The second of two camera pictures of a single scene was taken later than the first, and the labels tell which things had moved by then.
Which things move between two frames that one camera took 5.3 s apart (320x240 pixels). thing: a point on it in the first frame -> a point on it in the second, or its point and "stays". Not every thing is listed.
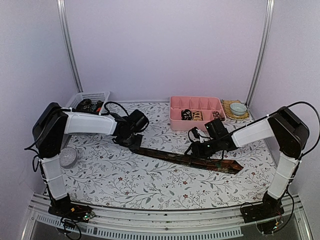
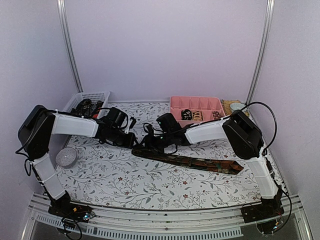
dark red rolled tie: x=216 y=115 stays
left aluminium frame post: x=78 y=81 stays
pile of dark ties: x=86 y=105 stays
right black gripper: x=198 y=152 -> x=150 y=144
